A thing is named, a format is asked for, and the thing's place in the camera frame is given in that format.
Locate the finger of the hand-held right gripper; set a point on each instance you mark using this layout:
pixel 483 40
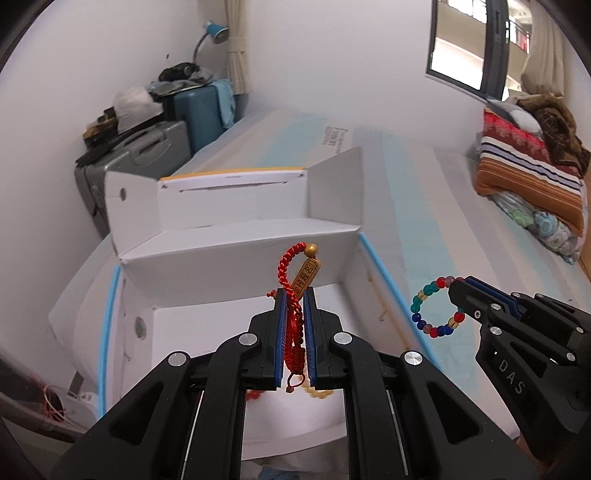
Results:
pixel 549 318
pixel 475 304

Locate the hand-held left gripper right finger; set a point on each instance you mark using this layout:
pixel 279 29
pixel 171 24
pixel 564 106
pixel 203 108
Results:
pixel 310 332

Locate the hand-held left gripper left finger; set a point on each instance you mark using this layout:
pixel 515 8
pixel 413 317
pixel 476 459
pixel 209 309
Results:
pixel 279 332

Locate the white cardboard box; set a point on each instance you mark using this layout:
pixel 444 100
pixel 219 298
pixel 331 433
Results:
pixel 231 258

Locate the floral folded blanket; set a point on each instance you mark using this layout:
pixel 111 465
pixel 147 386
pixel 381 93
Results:
pixel 545 226

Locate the striped teal grey mattress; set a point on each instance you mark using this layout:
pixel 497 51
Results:
pixel 415 207

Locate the striped folded blanket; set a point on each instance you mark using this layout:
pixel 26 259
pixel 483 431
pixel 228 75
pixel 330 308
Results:
pixel 526 175

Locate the grey white pillow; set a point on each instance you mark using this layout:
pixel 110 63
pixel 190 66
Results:
pixel 521 117

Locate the brown blanket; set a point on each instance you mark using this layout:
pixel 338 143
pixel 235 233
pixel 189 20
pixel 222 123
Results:
pixel 554 115

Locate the white plastic object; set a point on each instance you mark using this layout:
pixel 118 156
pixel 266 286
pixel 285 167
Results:
pixel 78 404

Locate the grey suitcase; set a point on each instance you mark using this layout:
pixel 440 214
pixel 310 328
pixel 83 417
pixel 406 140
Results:
pixel 152 147

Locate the teal suitcase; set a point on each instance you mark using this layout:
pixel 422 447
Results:
pixel 203 115

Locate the light blue cloth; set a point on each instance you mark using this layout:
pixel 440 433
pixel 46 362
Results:
pixel 226 101

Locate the beige curtain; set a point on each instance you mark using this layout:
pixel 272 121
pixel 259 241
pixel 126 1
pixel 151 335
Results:
pixel 545 60
pixel 238 46

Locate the dark framed window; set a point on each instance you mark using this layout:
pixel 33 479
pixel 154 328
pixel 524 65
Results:
pixel 457 41

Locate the white plastic bag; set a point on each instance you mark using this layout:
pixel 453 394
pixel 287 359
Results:
pixel 134 106

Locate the black and yellow box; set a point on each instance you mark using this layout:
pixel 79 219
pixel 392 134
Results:
pixel 99 127

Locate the dark clothes pile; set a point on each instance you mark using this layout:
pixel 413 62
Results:
pixel 180 74

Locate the blue desk lamp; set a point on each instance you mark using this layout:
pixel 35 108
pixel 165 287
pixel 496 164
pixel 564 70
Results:
pixel 216 31

